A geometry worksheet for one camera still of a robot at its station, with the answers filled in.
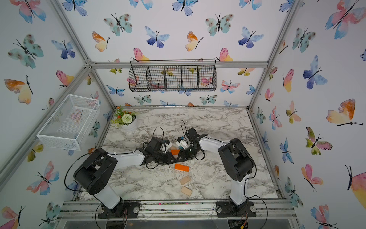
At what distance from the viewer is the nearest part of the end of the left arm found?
0.71 meters

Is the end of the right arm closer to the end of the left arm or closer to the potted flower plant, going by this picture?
the end of the left arm

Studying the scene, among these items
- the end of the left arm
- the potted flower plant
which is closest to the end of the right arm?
the end of the left arm
